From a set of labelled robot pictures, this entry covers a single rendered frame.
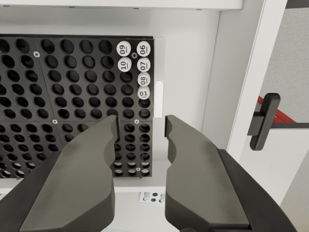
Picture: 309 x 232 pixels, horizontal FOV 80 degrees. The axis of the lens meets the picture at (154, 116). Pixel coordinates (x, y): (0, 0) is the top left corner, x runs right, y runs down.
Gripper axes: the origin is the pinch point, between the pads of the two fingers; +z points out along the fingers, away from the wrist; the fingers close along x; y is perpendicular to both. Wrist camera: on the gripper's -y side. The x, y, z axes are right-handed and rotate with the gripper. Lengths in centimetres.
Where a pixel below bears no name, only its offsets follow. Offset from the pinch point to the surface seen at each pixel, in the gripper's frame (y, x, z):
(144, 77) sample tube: -1.0, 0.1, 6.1
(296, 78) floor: 27, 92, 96
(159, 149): 13.6, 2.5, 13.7
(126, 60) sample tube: -2.6, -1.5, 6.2
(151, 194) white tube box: 29.7, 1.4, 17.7
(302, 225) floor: 178, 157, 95
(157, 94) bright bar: 3.3, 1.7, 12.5
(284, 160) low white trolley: 23.2, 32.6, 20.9
